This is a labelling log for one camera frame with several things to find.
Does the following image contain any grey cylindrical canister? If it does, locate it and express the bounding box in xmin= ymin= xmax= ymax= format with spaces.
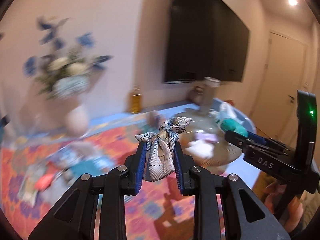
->
xmin=199 ymin=77 xmax=221 ymax=115

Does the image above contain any teal soft toy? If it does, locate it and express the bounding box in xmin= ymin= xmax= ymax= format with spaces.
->
xmin=220 ymin=118 xmax=248 ymax=137

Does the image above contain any white ribbed vase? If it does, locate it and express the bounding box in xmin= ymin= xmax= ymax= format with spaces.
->
xmin=65 ymin=104 xmax=89 ymax=137

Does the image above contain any white door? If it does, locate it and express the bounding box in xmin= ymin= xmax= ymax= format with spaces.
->
xmin=251 ymin=33 xmax=306 ymax=139

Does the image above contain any round glass tray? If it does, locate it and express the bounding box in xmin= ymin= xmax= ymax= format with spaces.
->
xmin=175 ymin=108 xmax=242 ymax=166

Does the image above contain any beige checked cloth bundle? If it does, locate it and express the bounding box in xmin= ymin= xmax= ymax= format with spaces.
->
xmin=135 ymin=116 xmax=192 ymax=181

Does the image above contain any orange floral table mat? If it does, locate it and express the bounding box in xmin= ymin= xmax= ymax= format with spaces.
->
xmin=1 ymin=124 xmax=194 ymax=239

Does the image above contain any blue and white flower bouquet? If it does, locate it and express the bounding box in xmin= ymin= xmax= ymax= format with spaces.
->
xmin=22 ymin=16 xmax=113 ymax=100

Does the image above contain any black wall television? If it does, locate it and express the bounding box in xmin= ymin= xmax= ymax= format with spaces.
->
xmin=164 ymin=0 xmax=249 ymax=83

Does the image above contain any amber glass bottle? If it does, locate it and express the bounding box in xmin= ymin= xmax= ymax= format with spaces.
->
xmin=130 ymin=86 xmax=142 ymax=114

